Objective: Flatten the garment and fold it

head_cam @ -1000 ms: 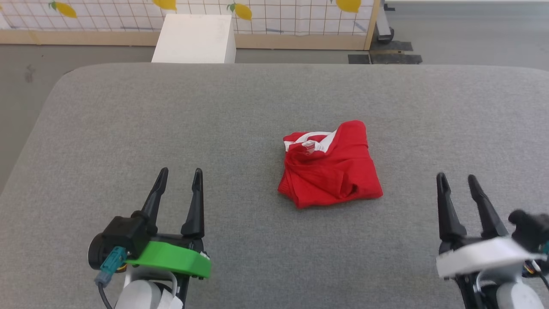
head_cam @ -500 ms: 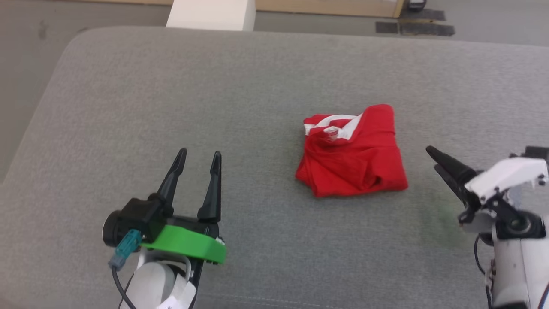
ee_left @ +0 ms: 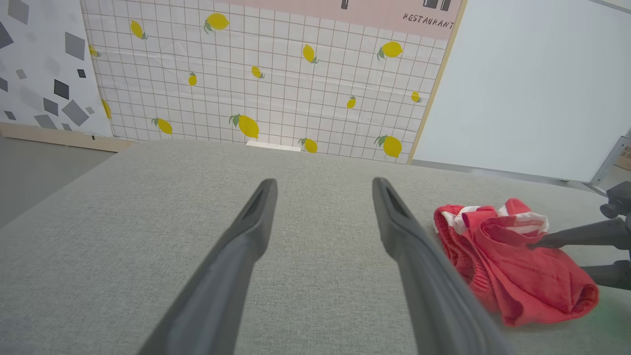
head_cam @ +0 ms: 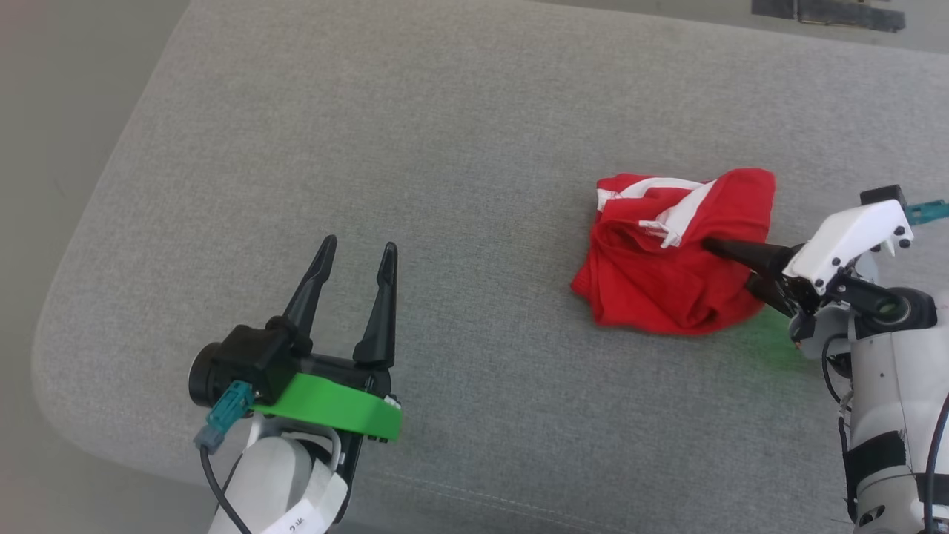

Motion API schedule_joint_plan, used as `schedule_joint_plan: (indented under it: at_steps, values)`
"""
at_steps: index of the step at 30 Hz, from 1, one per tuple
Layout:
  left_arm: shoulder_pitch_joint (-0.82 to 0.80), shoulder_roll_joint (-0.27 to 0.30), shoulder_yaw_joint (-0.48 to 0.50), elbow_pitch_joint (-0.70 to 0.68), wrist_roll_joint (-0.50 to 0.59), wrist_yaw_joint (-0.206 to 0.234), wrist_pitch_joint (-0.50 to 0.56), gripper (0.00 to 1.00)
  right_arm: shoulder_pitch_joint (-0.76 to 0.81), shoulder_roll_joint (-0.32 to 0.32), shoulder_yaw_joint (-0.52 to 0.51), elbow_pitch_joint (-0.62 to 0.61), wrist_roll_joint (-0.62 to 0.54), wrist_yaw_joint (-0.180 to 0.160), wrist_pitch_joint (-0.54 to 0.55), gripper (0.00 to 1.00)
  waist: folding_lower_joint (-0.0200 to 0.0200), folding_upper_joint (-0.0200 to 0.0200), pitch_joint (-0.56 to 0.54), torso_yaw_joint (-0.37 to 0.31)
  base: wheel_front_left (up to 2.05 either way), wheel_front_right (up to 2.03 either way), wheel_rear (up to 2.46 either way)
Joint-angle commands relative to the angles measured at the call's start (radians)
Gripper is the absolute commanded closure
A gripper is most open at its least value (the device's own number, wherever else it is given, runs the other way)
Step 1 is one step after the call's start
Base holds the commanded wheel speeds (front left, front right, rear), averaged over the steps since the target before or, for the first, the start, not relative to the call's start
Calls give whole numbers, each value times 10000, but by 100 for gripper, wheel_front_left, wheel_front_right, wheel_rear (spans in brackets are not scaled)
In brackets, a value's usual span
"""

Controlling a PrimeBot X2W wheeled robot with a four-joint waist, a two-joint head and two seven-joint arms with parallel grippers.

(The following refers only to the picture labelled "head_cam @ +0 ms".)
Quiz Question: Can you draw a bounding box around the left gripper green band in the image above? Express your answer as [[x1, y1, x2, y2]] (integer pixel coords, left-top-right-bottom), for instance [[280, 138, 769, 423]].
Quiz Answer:
[[251, 235, 404, 507]]

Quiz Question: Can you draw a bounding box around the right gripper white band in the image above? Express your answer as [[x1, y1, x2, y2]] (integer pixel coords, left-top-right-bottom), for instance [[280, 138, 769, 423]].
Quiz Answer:
[[700, 200, 915, 320]]

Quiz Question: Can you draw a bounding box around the red garment with white trim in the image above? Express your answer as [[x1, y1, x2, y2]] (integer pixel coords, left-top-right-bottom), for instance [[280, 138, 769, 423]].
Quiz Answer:
[[570, 168, 778, 337]]

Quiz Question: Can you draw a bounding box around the grey fabric sofa cushion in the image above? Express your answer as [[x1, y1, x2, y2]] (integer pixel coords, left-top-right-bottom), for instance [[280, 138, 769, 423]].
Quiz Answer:
[[31, 0, 949, 534]]

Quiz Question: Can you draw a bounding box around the large black floor plate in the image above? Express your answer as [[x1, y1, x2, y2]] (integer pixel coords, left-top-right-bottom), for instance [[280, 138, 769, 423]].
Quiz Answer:
[[796, 0, 907, 33]]

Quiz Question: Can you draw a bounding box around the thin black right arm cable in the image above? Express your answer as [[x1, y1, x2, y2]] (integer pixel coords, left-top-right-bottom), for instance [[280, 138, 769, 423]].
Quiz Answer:
[[820, 332, 855, 406]]

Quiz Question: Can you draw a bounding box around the left arm cable teal plug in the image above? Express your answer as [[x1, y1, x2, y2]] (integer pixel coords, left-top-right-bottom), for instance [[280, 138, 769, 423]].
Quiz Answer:
[[194, 380, 257, 534]]

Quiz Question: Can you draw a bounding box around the arm cable teal plug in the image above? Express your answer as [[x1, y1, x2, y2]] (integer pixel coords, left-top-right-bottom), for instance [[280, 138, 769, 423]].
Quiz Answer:
[[904, 198, 949, 226], [194, 380, 257, 534]]

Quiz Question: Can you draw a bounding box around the right arm cable teal plug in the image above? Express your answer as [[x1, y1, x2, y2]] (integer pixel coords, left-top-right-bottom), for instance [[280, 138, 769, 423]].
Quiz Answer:
[[904, 198, 949, 226]]

